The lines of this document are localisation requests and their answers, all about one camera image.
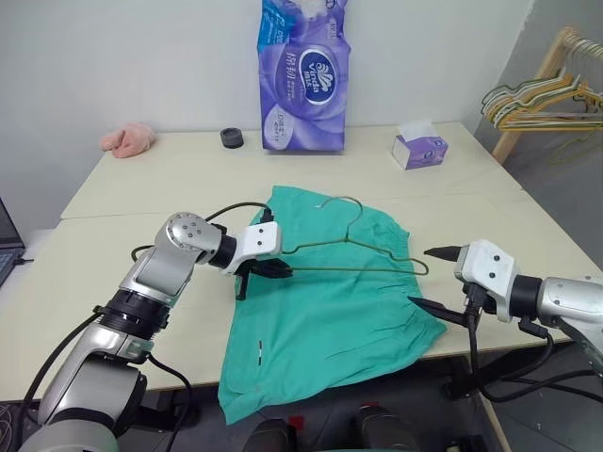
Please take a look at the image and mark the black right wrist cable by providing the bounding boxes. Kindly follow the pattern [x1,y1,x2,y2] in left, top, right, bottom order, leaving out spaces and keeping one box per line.
[464,284,603,404]

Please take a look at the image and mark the olive wire hanger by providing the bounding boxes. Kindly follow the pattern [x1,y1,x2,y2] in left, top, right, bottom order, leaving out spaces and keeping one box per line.
[281,195,430,277]

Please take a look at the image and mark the purple tissue roll pack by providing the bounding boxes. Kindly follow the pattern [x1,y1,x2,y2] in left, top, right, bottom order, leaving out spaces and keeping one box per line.
[255,0,353,154]

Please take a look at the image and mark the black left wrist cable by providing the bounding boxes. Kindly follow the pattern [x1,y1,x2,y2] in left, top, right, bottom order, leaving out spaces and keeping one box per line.
[131,201,277,263]

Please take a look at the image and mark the pink cloth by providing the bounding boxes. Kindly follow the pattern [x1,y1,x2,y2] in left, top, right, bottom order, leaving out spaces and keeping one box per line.
[100,121,158,160]

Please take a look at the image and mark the yellow wire hanger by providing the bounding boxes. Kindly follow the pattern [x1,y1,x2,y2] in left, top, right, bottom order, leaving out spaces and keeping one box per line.
[489,74,603,134]

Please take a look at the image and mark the black table bracket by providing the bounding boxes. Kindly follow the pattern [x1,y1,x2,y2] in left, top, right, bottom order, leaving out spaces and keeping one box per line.
[441,375,478,402]

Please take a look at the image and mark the white wire hanger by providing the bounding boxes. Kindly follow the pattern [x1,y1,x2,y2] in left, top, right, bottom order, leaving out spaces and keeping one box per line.
[567,35,603,65]

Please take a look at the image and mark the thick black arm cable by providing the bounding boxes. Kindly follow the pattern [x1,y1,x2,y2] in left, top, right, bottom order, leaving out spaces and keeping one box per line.
[21,308,195,452]

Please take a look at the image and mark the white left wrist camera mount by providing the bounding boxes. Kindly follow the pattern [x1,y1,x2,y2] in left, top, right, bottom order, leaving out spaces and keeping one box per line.
[224,221,283,277]

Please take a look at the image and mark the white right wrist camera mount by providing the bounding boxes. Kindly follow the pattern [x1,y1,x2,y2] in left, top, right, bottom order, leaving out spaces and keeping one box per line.
[452,238,520,324]

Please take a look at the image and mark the black round cap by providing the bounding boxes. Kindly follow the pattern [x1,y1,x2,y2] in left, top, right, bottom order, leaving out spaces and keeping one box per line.
[220,126,246,151]

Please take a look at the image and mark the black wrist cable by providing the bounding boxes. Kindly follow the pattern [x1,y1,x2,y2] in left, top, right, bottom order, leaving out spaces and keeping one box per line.
[464,284,603,404]
[131,201,277,263]

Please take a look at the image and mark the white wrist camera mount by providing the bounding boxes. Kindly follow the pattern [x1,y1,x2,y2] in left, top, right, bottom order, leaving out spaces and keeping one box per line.
[452,238,520,324]
[224,221,283,277]

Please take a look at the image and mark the purple white tissue box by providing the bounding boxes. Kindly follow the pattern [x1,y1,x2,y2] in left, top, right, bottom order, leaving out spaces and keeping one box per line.
[391,121,449,170]

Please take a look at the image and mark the green shorts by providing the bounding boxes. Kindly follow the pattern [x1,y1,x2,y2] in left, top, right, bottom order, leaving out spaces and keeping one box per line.
[217,185,448,414]

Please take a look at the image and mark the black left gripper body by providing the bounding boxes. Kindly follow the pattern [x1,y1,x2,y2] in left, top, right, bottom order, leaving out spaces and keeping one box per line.
[220,257,265,283]

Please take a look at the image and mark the pale green wire hanger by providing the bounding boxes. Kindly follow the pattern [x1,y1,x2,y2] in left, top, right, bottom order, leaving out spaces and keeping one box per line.
[549,126,603,165]

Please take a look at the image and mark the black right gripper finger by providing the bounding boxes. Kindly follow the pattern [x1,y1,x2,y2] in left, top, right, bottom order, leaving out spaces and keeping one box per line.
[423,244,465,264]
[407,295,473,328]

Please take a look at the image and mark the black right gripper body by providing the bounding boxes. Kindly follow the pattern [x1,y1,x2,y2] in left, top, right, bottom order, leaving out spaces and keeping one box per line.
[459,281,497,315]

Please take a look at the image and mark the dark rounded shape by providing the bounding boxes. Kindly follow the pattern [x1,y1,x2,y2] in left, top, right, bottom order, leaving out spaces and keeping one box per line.
[243,413,305,452]
[351,403,418,452]

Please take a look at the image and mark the wooden clothes rack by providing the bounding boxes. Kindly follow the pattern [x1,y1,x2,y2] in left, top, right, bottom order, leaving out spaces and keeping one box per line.
[492,26,603,164]

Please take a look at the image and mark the dark laptop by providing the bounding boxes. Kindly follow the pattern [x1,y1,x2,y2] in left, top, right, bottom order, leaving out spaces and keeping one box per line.
[0,196,25,288]

